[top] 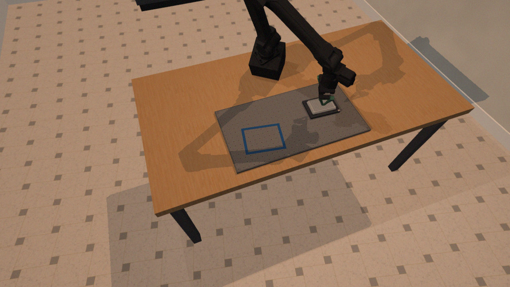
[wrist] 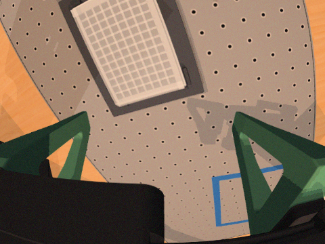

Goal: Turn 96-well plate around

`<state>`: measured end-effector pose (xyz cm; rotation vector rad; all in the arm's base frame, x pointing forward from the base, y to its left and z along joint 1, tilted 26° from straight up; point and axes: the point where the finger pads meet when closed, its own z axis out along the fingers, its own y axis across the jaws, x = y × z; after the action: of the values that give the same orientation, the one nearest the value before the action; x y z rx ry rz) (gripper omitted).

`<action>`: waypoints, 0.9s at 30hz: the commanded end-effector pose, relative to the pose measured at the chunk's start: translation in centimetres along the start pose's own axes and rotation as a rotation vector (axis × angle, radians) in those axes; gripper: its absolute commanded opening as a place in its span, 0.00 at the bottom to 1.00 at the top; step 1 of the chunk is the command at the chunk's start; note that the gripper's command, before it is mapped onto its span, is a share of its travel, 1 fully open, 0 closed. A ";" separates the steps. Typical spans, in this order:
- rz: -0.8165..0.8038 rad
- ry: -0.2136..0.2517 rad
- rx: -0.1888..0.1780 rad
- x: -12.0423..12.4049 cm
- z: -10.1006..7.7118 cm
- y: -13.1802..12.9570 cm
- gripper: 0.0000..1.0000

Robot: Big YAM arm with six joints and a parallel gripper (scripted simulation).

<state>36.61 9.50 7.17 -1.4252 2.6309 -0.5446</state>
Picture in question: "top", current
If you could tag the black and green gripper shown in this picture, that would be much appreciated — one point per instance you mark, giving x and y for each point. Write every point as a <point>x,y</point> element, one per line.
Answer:
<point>323,88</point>

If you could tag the beige gridded plate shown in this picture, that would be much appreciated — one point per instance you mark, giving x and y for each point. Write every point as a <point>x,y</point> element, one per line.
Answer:
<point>316,107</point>

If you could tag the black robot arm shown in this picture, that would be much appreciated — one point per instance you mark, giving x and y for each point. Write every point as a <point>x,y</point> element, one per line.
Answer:
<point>328,57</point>

